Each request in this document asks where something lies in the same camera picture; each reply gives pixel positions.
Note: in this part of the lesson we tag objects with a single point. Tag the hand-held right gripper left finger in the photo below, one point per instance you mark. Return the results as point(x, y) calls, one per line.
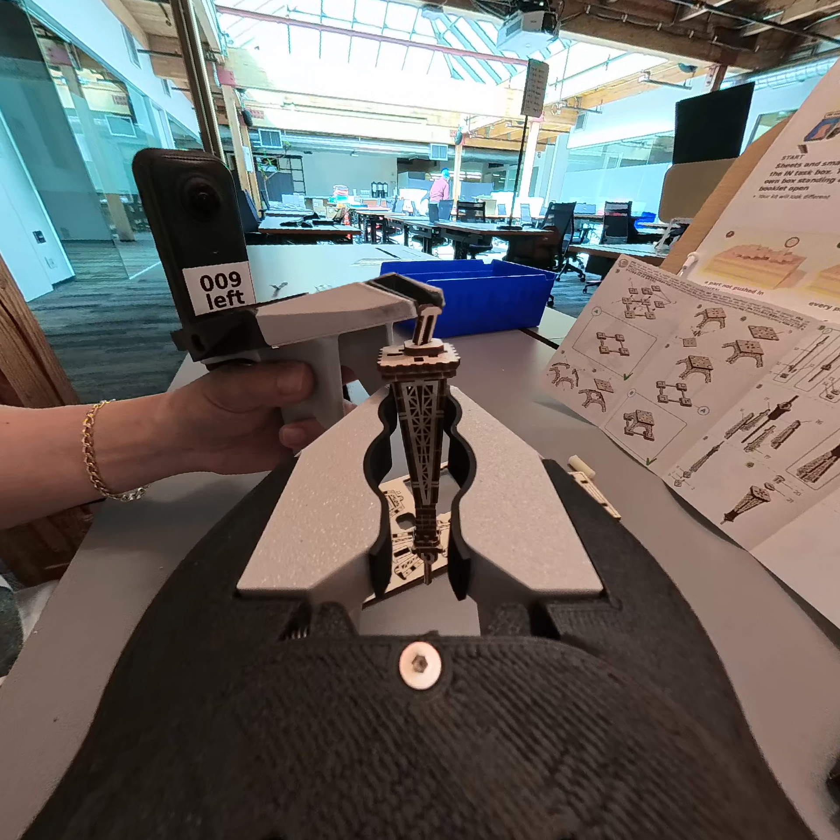
point(315, 512)

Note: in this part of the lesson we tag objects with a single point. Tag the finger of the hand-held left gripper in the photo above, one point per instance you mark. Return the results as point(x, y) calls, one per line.
point(410, 289)
point(328, 315)

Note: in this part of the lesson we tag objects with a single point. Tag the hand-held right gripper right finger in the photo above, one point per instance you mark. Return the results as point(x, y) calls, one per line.
point(525, 512)

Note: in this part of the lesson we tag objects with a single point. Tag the small wooden peg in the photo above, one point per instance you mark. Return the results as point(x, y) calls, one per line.
point(425, 325)

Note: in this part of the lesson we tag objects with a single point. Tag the wooden tower spire model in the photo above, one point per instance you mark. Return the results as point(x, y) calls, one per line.
point(420, 407)

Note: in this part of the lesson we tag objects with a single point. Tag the person's left forearm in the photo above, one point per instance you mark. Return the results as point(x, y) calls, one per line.
point(46, 466)

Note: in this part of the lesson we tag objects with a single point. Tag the grey desk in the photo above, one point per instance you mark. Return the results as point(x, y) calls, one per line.
point(590, 407)

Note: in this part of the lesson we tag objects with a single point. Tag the person's left hand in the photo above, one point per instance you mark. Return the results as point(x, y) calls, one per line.
point(223, 420)

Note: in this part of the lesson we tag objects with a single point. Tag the grey wood-edged table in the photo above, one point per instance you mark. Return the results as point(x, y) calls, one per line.
point(328, 259)

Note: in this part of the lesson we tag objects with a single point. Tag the wooden tower base model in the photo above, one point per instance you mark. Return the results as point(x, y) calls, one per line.
point(594, 492)

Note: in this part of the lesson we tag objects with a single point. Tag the small white wax piece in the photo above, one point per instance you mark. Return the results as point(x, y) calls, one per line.
point(581, 464)

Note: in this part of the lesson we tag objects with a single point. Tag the laser-cut wooden puzzle sheet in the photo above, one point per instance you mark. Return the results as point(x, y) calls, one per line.
point(401, 525)

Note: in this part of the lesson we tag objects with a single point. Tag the blue plastic bin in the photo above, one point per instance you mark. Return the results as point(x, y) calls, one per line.
point(499, 295)

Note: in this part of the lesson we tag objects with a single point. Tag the wooden pillar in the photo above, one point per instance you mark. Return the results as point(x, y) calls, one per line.
point(26, 367)

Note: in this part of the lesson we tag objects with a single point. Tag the folded paper instruction sheet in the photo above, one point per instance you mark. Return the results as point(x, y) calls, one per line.
point(689, 367)

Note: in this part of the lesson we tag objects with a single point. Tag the dotted board on pole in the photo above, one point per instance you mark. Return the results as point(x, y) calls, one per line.
point(535, 85)

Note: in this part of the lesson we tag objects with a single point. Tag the ceiling projector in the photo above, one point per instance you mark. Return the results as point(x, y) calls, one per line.
point(525, 29)

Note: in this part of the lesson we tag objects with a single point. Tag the brown cardboard box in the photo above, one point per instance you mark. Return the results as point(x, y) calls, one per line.
point(722, 197)

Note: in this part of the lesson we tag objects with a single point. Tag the black monitor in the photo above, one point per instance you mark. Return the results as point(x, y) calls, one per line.
point(712, 121)

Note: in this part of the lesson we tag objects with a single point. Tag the white instruction booklet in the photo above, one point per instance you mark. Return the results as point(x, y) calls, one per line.
point(787, 197)

